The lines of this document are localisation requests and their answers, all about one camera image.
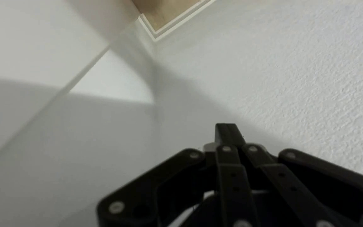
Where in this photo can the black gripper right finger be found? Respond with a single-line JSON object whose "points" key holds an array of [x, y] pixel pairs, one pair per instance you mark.
{"points": [[315, 185]]}

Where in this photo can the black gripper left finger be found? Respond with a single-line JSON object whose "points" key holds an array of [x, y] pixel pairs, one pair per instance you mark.
{"points": [[169, 185]]}

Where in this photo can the white baseboard trim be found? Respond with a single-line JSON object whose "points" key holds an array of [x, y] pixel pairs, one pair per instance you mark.
{"points": [[177, 23]]}

